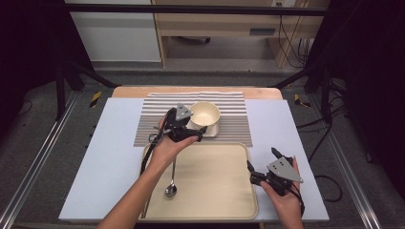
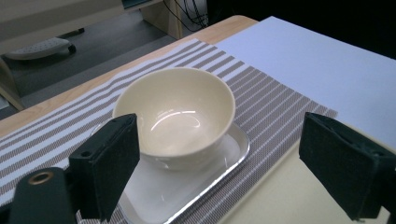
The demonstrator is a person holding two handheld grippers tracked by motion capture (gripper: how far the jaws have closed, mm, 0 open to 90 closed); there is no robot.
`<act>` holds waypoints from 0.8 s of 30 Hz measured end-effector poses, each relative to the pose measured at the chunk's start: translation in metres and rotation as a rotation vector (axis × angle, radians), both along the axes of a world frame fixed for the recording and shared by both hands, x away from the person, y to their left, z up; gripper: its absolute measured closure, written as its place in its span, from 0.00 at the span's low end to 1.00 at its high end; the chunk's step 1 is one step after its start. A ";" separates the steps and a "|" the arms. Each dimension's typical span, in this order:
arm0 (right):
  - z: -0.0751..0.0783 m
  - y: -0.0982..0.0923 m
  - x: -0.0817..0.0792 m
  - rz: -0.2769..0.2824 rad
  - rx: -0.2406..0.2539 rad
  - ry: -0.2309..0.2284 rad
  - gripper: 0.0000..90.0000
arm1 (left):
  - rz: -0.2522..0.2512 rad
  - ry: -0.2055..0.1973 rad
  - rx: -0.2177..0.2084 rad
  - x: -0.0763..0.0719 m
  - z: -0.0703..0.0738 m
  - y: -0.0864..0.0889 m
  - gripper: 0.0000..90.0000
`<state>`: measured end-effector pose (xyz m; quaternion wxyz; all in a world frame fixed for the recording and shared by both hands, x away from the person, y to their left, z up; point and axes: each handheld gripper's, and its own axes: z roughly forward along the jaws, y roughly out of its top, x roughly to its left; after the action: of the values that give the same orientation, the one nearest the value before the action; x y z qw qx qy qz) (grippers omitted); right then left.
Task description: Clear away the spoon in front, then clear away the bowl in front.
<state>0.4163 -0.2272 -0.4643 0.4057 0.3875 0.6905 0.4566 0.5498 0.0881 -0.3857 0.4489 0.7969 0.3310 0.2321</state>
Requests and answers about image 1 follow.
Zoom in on black metal stand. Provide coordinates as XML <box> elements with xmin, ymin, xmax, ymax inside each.
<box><xmin>270</xmin><ymin>63</ymin><xmax>334</xmax><ymax>124</ymax></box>
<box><xmin>53</xmin><ymin>58</ymin><xmax>119</xmax><ymax>122</ymax></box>

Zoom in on black curtain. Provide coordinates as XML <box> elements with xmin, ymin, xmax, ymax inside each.
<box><xmin>0</xmin><ymin>0</ymin><xmax>94</xmax><ymax>128</ymax></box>
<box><xmin>305</xmin><ymin>0</ymin><xmax>405</xmax><ymax>198</ymax></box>

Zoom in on black desk cables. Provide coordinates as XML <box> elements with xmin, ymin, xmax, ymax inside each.
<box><xmin>278</xmin><ymin>15</ymin><xmax>310</xmax><ymax>69</ymax></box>

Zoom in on black looped floor cable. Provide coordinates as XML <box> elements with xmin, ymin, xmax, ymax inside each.
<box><xmin>313</xmin><ymin>175</ymin><xmax>344</xmax><ymax>203</ymax></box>

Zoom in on yellow black tape marker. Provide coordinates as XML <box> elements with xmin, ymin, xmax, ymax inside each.
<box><xmin>293</xmin><ymin>94</ymin><xmax>311</xmax><ymax>108</ymax></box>

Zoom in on white wall socket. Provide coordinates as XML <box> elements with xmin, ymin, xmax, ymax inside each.
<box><xmin>270</xmin><ymin>0</ymin><xmax>297</xmax><ymax>8</ymax></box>

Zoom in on aluminium floor rail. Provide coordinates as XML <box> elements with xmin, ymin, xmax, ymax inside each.
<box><xmin>0</xmin><ymin>92</ymin><xmax>80</xmax><ymax>229</ymax></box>
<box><xmin>326</xmin><ymin>128</ymin><xmax>383</xmax><ymax>229</ymax></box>

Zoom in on beige wooden desk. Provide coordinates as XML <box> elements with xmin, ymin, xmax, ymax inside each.
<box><xmin>151</xmin><ymin>0</ymin><xmax>330</xmax><ymax>70</ymax></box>

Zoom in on hand-held gripper cable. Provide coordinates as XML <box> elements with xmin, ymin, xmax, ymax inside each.
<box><xmin>288</xmin><ymin>182</ymin><xmax>306</xmax><ymax>218</ymax></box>
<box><xmin>139</xmin><ymin>109</ymin><xmax>178</xmax><ymax>176</ymax></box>

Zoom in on left hand-held gripper cable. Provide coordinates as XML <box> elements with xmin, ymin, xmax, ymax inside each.
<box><xmin>139</xmin><ymin>109</ymin><xmax>178</xmax><ymax>176</ymax></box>

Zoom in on metal spoon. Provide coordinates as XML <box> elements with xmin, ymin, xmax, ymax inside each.
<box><xmin>164</xmin><ymin>156</ymin><xmax>179</xmax><ymax>198</ymax></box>

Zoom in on white cabinet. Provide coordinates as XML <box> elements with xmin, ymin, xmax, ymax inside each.
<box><xmin>65</xmin><ymin>0</ymin><xmax>161</xmax><ymax>63</ymax></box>

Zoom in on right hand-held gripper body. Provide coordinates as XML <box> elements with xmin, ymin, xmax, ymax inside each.
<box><xmin>258</xmin><ymin>156</ymin><xmax>305</xmax><ymax>197</ymax></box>

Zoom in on black horizontal frame bar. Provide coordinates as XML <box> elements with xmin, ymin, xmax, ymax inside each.
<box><xmin>61</xmin><ymin>3</ymin><xmax>332</xmax><ymax>17</ymax></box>

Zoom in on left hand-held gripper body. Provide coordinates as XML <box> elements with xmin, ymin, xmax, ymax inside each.
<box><xmin>163</xmin><ymin>103</ymin><xmax>194</xmax><ymax>143</ymax></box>

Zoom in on cream plastic tray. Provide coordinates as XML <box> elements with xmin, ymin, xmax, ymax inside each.
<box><xmin>137</xmin><ymin>141</ymin><xmax>259</xmax><ymax>221</ymax></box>

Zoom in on striped brown woven placemat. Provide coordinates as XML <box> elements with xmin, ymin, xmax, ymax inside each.
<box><xmin>133</xmin><ymin>91</ymin><xmax>254</xmax><ymax>148</ymax></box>

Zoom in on right hand-held gripper cable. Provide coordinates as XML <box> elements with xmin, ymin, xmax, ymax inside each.
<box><xmin>288</xmin><ymin>182</ymin><xmax>306</xmax><ymax>218</ymax></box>

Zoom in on person's left hand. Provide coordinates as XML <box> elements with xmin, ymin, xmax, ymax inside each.
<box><xmin>149</xmin><ymin>115</ymin><xmax>199</xmax><ymax>173</ymax></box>

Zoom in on person's right hand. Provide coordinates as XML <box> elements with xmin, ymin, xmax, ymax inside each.
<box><xmin>260</xmin><ymin>156</ymin><xmax>306</xmax><ymax>219</ymax></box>

